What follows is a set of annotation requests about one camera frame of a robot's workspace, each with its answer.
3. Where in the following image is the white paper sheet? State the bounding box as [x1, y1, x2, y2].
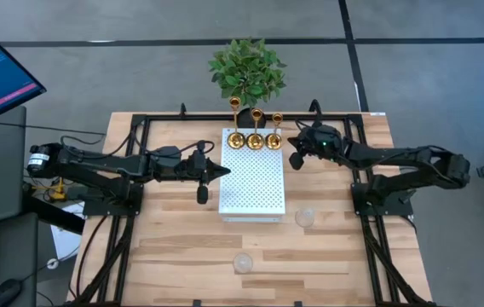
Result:
[49, 202, 84, 261]

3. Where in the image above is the black aluminium table frame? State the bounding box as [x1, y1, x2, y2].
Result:
[66, 101, 435, 307]

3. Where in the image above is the short gold candlestick holder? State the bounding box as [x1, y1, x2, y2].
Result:
[264, 112, 285, 151]

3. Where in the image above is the yellow cable connector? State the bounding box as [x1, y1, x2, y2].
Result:
[48, 178, 68, 201]

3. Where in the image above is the white perforated metal shelf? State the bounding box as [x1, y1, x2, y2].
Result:
[218, 127, 286, 223]

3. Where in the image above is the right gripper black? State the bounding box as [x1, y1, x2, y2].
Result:
[287, 124, 346, 171]

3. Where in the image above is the thin black floor cable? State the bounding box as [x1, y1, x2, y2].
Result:
[0, 120, 107, 136]

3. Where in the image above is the black computer mouse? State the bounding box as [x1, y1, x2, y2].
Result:
[0, 279, 24, 307]

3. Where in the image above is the clear glass candle holder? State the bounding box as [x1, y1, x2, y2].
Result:
[232, 252, 254, 275]
[295, 207, 316, 229]

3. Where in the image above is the green leafy plant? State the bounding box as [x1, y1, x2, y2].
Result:
[207, 37, 288, 107]

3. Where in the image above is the tall gold candlestick holder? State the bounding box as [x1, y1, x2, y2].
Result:
[227, 96, 246, 150]

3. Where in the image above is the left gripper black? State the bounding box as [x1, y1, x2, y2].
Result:
[181, 140, 232, 205]

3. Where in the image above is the medium gold candlestick holder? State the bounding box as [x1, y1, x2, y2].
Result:
[245, 107, 266, 151]

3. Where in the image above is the black plant pot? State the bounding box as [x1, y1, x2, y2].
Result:
[236, 106, 268, 130]

